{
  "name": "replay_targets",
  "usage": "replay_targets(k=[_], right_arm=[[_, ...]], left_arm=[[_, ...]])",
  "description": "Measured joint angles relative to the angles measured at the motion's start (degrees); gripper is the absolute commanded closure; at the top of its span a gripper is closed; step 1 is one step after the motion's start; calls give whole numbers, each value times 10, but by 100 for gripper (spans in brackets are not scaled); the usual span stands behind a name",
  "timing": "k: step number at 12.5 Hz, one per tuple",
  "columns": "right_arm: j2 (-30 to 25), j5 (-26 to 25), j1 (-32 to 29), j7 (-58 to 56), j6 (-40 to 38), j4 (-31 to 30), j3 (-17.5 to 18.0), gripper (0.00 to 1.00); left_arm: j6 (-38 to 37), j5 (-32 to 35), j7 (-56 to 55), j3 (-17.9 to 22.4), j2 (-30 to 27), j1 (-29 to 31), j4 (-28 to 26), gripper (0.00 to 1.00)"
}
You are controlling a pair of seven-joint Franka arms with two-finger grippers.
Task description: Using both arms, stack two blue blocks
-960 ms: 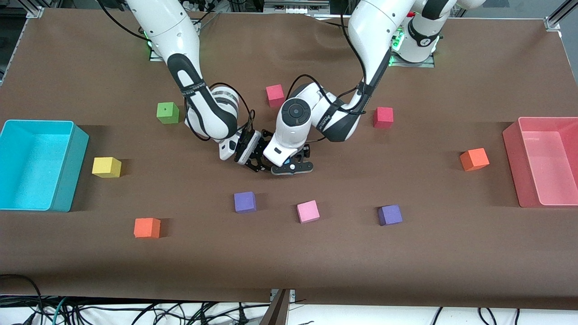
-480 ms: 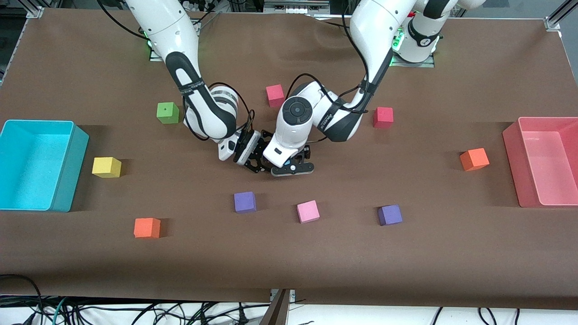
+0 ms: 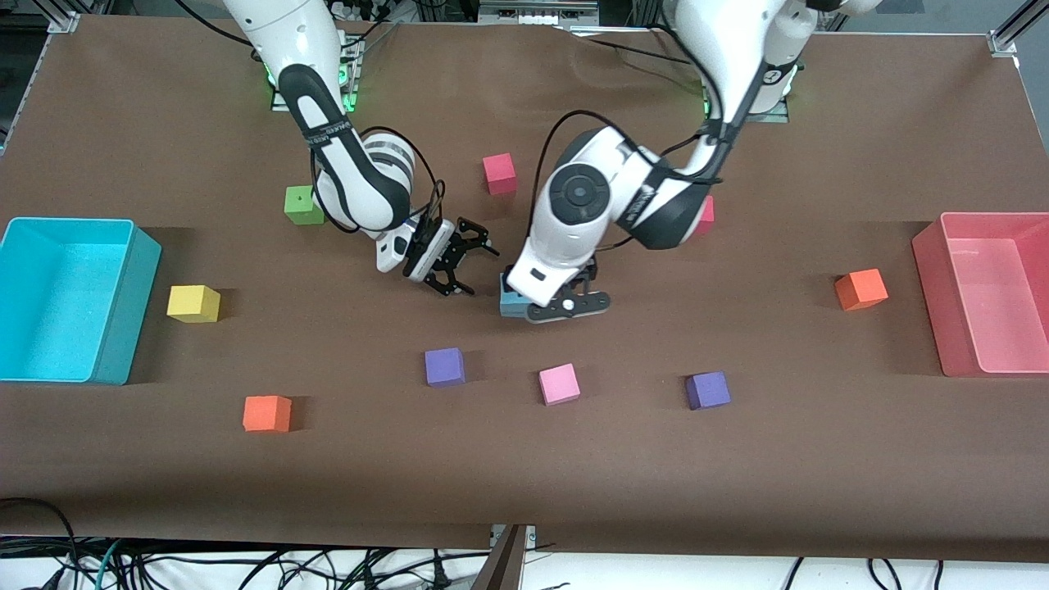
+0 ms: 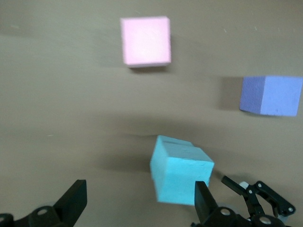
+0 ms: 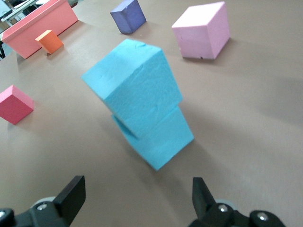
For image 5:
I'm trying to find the pink plastic bin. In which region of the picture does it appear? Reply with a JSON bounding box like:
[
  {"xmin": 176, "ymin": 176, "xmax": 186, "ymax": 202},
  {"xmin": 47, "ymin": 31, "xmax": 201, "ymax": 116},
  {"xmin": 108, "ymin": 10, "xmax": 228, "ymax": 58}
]
[{"xmin": 1, "ymin": 0, "xmax": 79, "ymax": 59}]

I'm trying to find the red foam block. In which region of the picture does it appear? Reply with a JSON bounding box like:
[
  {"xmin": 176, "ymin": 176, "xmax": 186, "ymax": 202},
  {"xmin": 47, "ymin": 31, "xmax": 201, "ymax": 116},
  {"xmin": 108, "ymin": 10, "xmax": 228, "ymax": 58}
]
[{"xmin": 0, "ymin": 85, "xmax": 34, "ymax": 125}]

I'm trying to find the purple foam block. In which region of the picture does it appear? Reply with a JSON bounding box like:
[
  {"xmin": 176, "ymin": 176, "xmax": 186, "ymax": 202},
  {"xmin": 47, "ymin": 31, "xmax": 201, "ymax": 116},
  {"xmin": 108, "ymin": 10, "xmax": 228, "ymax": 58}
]
[{"xmin": 110, "ymin": 0, "xmax": 147, "ymax": 34}]

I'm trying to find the light blue foam block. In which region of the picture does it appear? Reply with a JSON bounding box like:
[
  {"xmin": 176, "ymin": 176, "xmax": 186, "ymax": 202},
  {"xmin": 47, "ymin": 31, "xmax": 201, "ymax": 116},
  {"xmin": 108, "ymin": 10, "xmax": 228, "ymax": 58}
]
[
  {"xmin": 113, "ymin": 105, "xmax": 195, "ymax": 171},
  {"xmin": 81, "ymin": 39, "xmax": 183, "ymax": 139}
]

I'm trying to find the pink foam block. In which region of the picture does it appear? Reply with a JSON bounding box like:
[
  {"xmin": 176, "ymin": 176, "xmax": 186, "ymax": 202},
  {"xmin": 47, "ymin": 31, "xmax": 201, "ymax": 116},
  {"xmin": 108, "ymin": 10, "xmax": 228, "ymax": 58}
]
[{"xmin": 171, "ymin": 1, "xmax": 231, "ymax": 61}]

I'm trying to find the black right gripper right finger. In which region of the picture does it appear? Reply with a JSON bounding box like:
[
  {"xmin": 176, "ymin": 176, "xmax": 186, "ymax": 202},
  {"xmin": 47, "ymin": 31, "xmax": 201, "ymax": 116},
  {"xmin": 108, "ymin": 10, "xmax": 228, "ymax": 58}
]
[{"xmin": 189, "ymin": 177, "xmax": 287, "ymax": 227}]

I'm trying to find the brown table cover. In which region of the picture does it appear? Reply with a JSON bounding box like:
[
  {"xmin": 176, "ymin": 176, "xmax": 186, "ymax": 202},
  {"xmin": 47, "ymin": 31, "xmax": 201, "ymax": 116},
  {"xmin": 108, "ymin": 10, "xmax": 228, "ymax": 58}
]
[{"xmin": 0, "ymin": 0, "xmax": 303, "ymax": 227}]

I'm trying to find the orange foam block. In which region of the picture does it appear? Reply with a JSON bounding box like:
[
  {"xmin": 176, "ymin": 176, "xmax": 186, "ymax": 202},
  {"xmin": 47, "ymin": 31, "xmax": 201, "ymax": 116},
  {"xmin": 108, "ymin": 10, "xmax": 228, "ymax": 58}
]
[{"xmin": 35, "ymin": 30, "xmax": 64, "ymax": 54}]

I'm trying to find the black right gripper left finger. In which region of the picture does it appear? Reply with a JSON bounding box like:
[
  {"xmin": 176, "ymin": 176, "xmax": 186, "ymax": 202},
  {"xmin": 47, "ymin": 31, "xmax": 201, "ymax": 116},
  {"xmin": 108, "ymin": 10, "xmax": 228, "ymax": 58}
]
[{"xmin": 0, "ymin": 175, "xmax": 86, "ymax": 227}]

